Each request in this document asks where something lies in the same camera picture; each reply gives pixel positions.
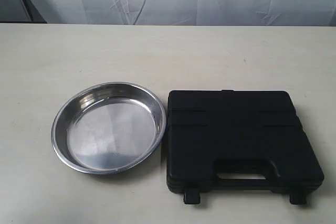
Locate round stainless steel pan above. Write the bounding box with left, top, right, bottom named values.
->
left=51, top=82, right=166, bottom=175

